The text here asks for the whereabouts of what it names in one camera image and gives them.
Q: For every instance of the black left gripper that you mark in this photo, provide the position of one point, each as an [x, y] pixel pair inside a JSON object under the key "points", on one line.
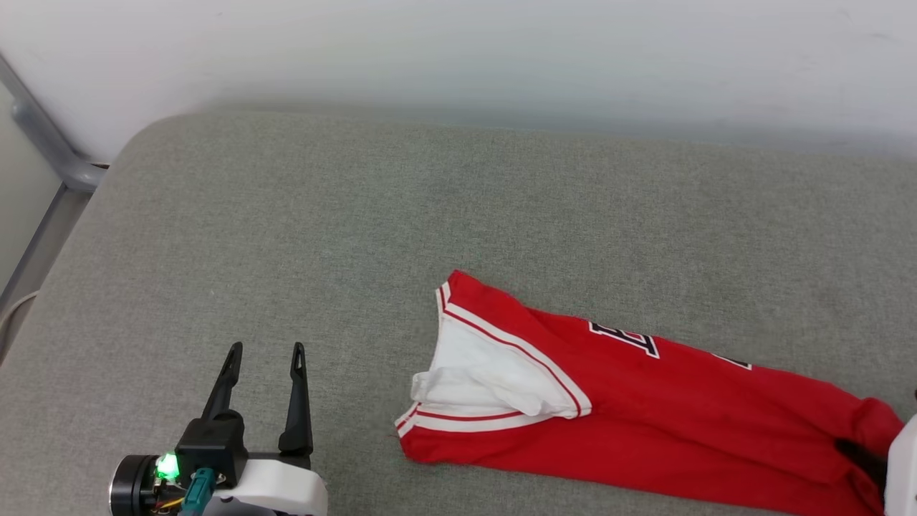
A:
{"points": [[211, 444]]}

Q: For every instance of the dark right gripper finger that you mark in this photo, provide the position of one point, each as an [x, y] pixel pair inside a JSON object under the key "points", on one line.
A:
{"points": [[867, 460]]}

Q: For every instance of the red and white jersey shirt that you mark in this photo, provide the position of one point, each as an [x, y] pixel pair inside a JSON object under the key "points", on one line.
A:
{"points": [[645, 423]]}

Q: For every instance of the grey metal pipe frame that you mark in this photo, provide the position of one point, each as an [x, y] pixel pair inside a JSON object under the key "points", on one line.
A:
{"points": [[61, 161]]}

